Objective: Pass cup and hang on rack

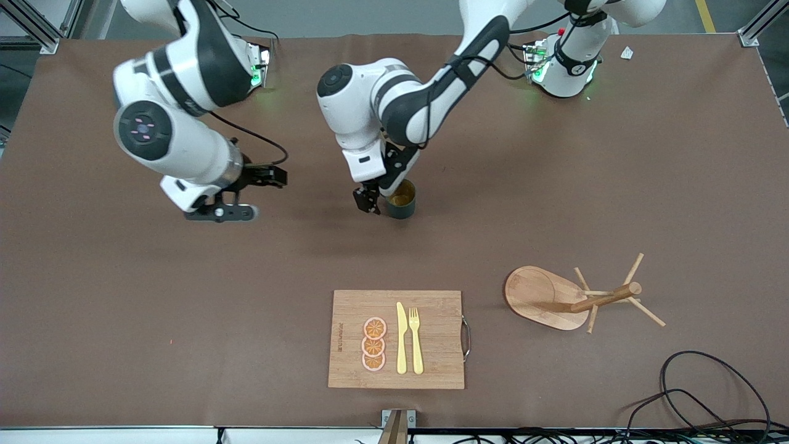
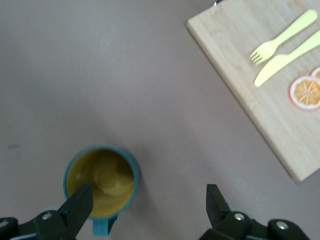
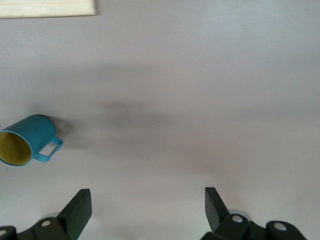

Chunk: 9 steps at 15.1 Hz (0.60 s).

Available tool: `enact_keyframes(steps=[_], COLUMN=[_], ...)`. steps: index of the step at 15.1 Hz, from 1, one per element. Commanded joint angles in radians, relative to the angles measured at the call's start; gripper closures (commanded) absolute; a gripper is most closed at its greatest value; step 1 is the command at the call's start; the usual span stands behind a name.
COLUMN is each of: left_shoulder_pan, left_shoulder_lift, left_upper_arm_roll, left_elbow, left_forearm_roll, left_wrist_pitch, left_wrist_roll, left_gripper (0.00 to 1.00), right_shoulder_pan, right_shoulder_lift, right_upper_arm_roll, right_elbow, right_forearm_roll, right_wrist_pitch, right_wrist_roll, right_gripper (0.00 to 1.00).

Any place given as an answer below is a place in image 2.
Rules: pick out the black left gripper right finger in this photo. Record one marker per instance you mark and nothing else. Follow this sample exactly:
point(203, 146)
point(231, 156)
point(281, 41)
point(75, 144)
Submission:
point(232, 227)

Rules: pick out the yellow plastic knife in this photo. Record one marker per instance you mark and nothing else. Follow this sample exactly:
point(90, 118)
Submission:
point(275, 65)

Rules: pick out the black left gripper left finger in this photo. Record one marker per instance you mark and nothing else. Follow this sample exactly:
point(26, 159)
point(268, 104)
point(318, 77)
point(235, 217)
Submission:
point(62, 225)

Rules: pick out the toy orange slice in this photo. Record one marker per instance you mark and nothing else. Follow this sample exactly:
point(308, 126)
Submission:
point(317, 73)
point(306, 93)

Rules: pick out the dark teal cup yellow inside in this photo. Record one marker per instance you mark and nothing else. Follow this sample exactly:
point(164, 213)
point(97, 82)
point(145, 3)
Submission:
point(110, 172)

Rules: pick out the bamboo cutting board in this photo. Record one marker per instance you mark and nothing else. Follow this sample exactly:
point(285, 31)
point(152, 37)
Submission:
point(237, 75)

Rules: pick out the yellow plastic fork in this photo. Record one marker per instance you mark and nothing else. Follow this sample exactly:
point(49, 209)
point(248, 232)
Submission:
point(287, 32)

